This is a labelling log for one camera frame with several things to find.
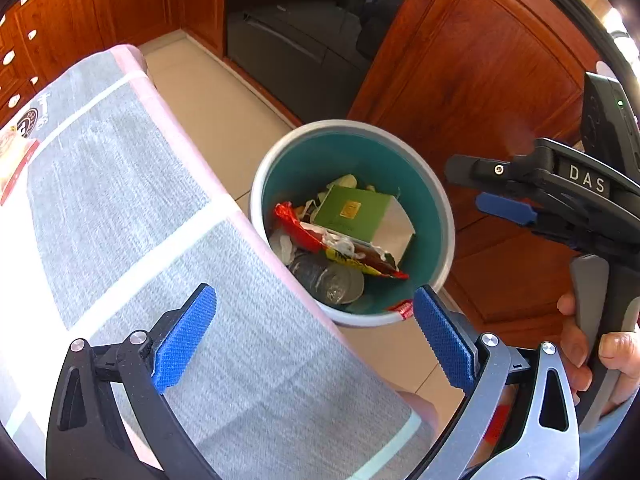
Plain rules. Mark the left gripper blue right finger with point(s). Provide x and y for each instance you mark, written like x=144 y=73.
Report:
x=452 y=346

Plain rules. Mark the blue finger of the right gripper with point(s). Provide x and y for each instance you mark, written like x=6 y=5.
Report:
x=516 y=212

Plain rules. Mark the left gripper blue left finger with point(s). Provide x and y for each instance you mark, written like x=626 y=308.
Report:
x=177 y=335

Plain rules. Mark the red yellow snack wrapper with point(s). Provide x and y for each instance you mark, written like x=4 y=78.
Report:
x=337 y=247

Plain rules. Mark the green cardboard box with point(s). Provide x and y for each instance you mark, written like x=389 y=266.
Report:
x=374 y=218

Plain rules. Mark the clear plastic water bottle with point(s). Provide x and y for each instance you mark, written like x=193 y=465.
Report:
x=327 y=281

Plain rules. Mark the teal grey trash bin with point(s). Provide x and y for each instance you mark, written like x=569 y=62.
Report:
x=306 y=163

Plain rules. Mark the person's right hand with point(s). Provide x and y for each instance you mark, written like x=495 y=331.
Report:
x=617 y=351

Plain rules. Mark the striped pastel tablecloth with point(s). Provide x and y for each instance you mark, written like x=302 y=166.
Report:
x=117 y=219

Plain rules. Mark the wooden door panel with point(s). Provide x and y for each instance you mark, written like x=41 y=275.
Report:
x=485 y=78

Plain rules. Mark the white red printed sheet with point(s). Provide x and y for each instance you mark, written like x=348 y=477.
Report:
x=17 y=147

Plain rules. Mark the black built-in oven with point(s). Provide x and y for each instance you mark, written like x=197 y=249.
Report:
x=311 y=55

